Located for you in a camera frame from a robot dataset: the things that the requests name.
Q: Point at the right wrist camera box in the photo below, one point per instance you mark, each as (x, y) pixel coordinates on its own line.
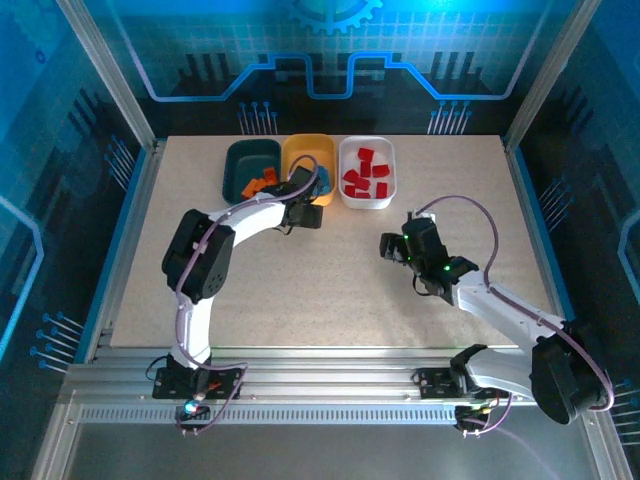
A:
(424, 217)

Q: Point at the orange sloped lego brick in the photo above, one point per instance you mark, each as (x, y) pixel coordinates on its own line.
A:
(248, 189)

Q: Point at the slotted metal strip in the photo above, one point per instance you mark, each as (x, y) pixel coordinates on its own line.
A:
(325, 415)

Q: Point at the grey metal panel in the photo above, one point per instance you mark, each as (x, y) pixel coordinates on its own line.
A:
(325, 450)

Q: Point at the red irregular lego piece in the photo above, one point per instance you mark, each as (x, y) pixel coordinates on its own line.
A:
(351, 176)

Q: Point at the dark teal plastic container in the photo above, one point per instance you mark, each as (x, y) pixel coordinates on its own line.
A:
(247, 160)

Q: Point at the blue sloped lego brick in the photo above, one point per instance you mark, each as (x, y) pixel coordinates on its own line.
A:
(324, 174)

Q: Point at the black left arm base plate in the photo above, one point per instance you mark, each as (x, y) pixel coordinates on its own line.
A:
(167, 387)

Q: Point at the aluminium mounting rail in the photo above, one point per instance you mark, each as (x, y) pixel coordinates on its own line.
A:
(325, 375)

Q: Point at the aluminium table side rail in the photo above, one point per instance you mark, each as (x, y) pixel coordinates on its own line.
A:
(134, 225)
(527, 200)

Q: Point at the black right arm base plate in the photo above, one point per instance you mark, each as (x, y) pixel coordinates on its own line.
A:
(432, 385)

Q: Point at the aluminium frame post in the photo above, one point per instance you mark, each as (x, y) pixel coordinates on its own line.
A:
(107, 75)
(547, 75)

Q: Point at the yellow plastic container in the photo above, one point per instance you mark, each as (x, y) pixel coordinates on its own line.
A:
(305, 147)

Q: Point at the white plastic container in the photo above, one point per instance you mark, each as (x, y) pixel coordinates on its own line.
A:
(385, 150)

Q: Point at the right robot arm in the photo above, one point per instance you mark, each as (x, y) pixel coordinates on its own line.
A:
(500, 310)

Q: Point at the blue long lego brick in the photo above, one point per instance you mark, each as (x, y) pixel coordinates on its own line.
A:
(328, 190)

